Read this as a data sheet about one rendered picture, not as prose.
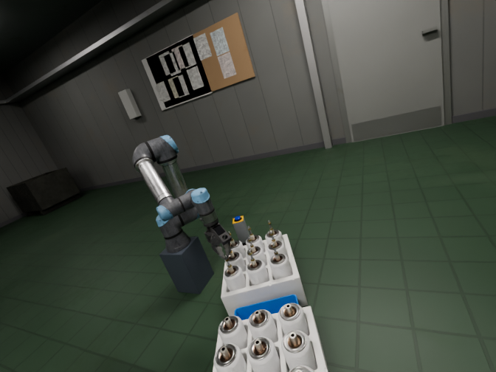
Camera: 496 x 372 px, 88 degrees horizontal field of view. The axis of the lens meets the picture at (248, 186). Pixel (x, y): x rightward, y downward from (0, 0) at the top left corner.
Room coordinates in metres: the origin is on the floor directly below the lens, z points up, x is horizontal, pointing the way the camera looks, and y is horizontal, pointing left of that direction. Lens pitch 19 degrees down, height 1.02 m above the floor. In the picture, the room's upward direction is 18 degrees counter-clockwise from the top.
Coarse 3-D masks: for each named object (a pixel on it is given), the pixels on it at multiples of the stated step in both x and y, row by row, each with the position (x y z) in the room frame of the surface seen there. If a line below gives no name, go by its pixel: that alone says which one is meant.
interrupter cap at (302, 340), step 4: (296, 332) 0.63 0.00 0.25; (300, 332) 0.63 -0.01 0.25; (288, 336) 0.63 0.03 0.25; (300, 336) 0.61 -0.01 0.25; (304, 336) 0.61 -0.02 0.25; (284, 340) 0.62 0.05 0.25; (288, 340) 0.61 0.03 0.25; (300, 340) 0.60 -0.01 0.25; (304, 340) 0.60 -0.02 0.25; (284, 344) 0.60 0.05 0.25; (288, 344) 0.60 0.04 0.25; (292, 344) 0.60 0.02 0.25; (300, 344) 0.59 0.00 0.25; (304, 344) 0.58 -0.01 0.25; (288, 348) 0.59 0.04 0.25; (292, 348) 0.58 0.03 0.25; (296, 348) 0.58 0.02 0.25; (300, 348) 0.57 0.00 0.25; (292, 352) 0.57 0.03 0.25; (296, 352) 0.57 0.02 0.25
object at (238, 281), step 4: (240, 268) 1.07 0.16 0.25; (240, 272) 1.04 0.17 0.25; (224, 276) 1.04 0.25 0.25; (232, 276) 1.02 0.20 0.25; (236, 276) 1.02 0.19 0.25; (240, 276) 1.03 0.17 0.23; (228, 280) 1.02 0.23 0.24; (232, 280) 1.02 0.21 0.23; (236, 280) 1.02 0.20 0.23; (240, 280) 1.02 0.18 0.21; (244, 280) 1.05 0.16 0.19; (228, 284) 1.03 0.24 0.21; (232, 284) 1.02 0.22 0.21; (236, 284) 1.02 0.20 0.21; (240, 284) 1.02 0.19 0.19; (244, 284) 1.04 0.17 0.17; (228, 288) 1.04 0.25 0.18; (232, 288) 1.02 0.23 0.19; (236, 288) 1.02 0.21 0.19; (240, 288) 1.02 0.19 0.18
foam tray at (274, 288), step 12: (264, 240) 1.35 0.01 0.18; (288, 240) 1.27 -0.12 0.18; (264, 252) 1.23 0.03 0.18; (288, 252) 1.16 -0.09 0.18; (288, 276) 0.99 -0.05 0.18; (252, 288) 0.99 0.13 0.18; (264, 288) 0.97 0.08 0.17; (276, 288) 0.97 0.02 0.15; (288, 288) 0.96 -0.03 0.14; (300, 288) 0.96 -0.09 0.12; (228, 300) 0.99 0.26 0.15; (240, 300) 0.99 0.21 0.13; (252, 300) 0.98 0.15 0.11; (264, 300) 0.97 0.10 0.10; (300, 300) 0.96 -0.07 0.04; (228, 312) 0.99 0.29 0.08
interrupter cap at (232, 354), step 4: (228, 344) 0.67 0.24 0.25; (220, 348) 0.66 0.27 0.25; (228, 348) 0.66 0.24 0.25; (232, 348) 0.65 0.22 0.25; (220, 352) 0.65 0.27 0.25; (232, 352) 0.64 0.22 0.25; (236, 352) 0.63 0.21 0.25; (216, 356) 0.64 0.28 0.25; (220, 356) 0.64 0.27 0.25; (228, 356) 0.63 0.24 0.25; (232, 356) 0.62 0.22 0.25; (216, 360) 0.63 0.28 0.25; (220, 360) 0.62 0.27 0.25; (224, 360) 0.62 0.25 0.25; (228, 360) 0.61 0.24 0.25; (232, 360) 0.61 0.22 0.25; (220, 364) 0.61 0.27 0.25; (224, 364) 0.61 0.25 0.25; (228, 364) 0.60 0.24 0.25
